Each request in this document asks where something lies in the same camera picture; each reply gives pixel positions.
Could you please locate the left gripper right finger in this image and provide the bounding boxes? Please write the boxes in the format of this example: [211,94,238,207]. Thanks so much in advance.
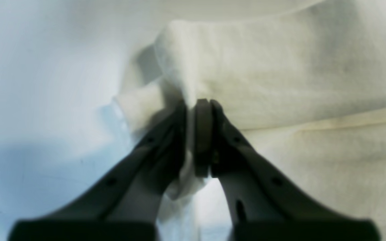
[194,99,381,241]

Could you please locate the white printed T-shirt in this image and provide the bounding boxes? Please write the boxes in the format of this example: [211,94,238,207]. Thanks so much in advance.
[114,0,386,241]

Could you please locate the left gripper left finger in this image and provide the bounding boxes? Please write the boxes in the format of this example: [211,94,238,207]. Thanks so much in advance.
[9,101,186,241]

